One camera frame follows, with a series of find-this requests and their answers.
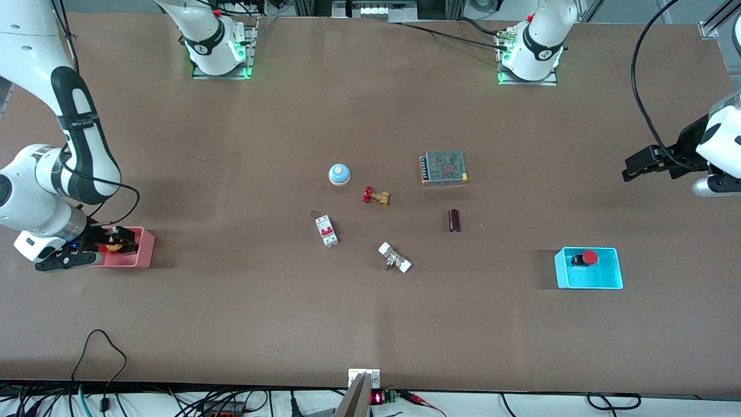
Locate grey metal bar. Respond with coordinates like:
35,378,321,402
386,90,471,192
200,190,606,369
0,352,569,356
335,373,372,417

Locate aluminium frame profile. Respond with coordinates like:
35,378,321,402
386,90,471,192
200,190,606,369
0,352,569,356
698,0,741,40

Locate cyan plastic box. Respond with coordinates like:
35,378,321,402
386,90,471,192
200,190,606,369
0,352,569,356
553,246,625,290

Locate metal mesh power supply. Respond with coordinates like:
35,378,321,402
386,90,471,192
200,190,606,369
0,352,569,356
419,149,469,187

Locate black looped table cable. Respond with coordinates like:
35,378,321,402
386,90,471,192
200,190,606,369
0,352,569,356
70,328,129,414

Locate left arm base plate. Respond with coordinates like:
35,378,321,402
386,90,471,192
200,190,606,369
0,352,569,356
496,28,559,87

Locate black coiled cable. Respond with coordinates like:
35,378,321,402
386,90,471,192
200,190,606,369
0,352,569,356
586,392,643,411

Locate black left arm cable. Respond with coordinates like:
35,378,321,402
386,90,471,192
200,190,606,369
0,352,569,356
630,0,710,172

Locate red clip lead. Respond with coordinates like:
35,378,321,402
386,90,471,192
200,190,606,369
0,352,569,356
398,390,447,417

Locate brass valve red handle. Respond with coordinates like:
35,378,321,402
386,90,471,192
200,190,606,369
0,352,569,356
362,185,392,207

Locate metal fitting white ends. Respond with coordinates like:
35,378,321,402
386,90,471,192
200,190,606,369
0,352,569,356
377,241,413,275

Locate pink plastic box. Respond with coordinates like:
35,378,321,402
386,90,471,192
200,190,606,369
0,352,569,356
91,226,156,269

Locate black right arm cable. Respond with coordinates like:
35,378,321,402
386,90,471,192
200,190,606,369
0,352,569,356
51,0,142,228

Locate white mounting bracket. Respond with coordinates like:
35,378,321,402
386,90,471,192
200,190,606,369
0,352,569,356
348,368,381,389

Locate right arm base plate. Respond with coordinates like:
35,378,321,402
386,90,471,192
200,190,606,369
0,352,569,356
192,16,259,81

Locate white red circuit breaker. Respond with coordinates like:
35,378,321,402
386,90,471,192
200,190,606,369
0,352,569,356
314,214,340,248

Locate black cable to arm base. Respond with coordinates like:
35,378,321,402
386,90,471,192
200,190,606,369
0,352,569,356
398,16,511,52

